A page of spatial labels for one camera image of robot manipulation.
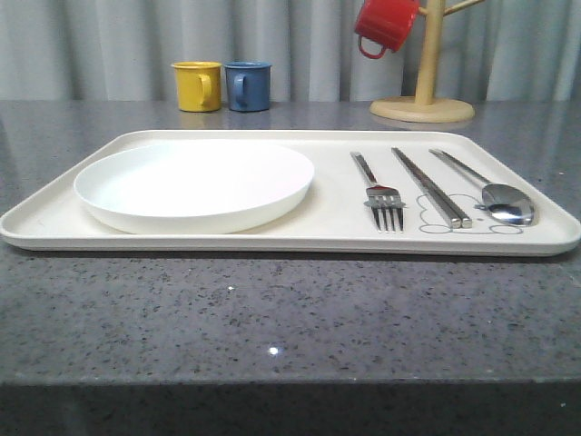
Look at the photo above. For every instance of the silver fork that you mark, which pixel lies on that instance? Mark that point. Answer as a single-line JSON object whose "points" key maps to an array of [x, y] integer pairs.
{"points": [[385, 203]]}

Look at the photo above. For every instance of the white round plate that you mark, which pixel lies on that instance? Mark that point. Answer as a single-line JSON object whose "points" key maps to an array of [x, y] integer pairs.
{"points": [[201, 187]]}

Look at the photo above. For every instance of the silver chopstick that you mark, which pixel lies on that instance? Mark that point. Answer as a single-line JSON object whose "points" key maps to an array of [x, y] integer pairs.
{"points": [[467, 221], [448, 212]]}

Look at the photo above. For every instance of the silver spoon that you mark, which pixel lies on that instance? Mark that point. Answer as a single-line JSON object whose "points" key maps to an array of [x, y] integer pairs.
{"points": [[504, 203]]}

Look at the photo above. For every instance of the cream rabbit serving tray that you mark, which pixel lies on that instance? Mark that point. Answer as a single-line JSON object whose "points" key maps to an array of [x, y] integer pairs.
{"points": [[331, 218]]}

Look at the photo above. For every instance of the blue mug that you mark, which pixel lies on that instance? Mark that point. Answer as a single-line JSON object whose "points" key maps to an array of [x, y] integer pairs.
{"points": [[248, 86]]}

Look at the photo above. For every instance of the yellow mug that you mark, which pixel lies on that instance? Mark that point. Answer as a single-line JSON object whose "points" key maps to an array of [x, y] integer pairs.
{"points": [[198, 86]]}

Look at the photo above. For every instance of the wooden mug tree stand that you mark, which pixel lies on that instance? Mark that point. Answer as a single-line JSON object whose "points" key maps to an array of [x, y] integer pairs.
{"points": [[424, 106]]}

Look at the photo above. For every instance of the red mug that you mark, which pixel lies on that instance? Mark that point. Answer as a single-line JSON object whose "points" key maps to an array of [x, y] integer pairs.
{"points": [[386, 23]]}

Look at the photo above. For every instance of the grey curtain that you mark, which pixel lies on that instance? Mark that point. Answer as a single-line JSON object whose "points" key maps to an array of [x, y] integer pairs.
{"points": [[124, 50]]}

